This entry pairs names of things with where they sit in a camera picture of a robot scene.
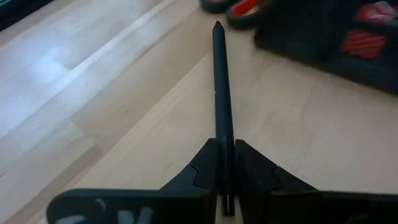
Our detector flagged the black pen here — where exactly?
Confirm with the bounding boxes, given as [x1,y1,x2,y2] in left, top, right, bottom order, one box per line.
[212,21,236,217]

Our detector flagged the black mesh desk organizer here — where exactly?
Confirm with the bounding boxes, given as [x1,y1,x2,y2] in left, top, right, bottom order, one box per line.
[254,0,398,96]

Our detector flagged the black red-handled scissors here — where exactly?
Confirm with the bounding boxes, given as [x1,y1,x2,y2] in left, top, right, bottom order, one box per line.
[198,0,274,30]

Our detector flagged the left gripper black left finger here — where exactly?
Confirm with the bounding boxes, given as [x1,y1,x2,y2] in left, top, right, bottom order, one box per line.
[45,138,221,224]

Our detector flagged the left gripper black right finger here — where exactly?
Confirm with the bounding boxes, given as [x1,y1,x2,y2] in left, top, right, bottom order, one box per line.
[234,139,398,224]

